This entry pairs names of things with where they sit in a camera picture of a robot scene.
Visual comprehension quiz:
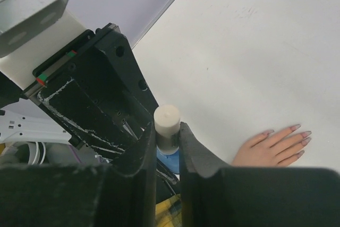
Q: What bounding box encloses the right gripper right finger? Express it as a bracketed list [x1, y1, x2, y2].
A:
[179, 123, 339, 226]

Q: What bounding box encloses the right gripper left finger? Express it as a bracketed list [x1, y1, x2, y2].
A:
[1, 123, 156, 226]

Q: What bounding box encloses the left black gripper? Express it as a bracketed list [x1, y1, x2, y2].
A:
[24, 23, 158, 181]

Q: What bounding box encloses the white nail polish cap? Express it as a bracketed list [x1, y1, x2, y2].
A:
[154, 105, 181, 155]

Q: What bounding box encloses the blue nail polish bottle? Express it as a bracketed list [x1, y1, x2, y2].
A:
[157, 149, 180, 174]

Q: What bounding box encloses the yellow plaid sleeve forearm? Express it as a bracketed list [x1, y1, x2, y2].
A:
[155, 194, 182, 227]

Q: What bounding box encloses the mannequin hand with nails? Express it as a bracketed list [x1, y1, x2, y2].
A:
[232, 124, 312, 167]

